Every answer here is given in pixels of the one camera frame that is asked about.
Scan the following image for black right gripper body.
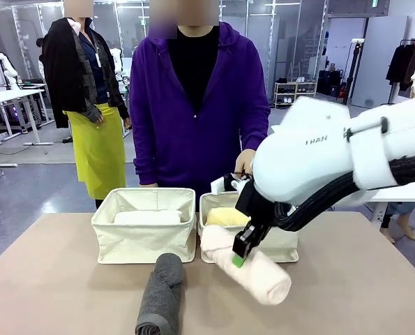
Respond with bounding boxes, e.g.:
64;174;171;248
235;179;276;228

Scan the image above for pink towel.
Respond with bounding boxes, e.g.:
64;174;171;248
199;225;293;306

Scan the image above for grey towel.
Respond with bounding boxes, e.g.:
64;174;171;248
135;253;186;335

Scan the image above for white towel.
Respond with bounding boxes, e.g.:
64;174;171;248
113;209;183;226

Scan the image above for purple sleeved right forearm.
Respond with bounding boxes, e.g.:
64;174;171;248
129;114;161;186

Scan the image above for purple sleeved left forearm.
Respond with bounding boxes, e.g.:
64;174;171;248
240;104;271;154

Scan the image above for person's left hand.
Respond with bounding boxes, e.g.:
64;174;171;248
234;149;257;179

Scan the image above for cream fabric storage basket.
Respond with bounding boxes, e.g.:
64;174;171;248
198;191;301;265
91;187;197;265

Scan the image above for yellow rolled towel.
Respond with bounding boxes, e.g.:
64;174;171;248
206;207;252;228

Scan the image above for wooden shoe rack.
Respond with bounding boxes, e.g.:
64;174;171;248
273;80;318;108

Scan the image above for person in purple hoodie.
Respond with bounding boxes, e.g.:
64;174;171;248
129;0;271;212

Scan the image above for black suitcases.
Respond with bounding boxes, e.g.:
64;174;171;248
317;68;345;97

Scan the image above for black tripod pole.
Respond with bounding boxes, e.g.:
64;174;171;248
345;38;365;105

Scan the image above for clothes rack with dark garments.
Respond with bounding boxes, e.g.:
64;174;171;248
384;38;415;105

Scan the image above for person with yellow apron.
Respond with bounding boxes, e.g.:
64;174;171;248
41;0;130;210

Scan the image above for black jacket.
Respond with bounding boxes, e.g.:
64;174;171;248
41;17;89;129

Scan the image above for white desk with metal legs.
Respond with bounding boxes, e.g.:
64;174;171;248
0;89;54;168

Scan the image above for black cable bundle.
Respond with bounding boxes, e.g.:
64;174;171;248
273;153;415;233

